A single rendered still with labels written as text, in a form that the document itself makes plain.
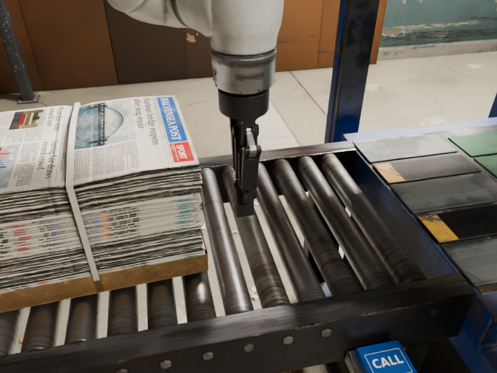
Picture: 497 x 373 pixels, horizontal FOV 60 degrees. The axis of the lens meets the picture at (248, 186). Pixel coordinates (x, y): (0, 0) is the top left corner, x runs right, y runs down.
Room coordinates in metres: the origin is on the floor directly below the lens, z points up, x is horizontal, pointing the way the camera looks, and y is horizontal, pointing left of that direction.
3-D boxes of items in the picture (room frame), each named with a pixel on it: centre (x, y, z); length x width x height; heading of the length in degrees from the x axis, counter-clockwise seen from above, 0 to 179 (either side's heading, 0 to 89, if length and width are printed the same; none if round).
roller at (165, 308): (0.65, 0.19, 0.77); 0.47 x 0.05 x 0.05; 13
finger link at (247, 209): (0.59, 0.01, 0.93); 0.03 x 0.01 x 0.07; 103
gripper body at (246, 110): (0.60, 0.01, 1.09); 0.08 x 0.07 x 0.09; 13
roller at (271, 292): (0.70, 0.00, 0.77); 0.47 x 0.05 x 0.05; 13
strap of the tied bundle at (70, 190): (0.63, 0.29, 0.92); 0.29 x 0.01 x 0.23; 16
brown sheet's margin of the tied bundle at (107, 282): (0.63, 0.29, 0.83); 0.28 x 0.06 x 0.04; 16
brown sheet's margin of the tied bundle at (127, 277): (0.66, 0.18, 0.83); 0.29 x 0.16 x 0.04; 16
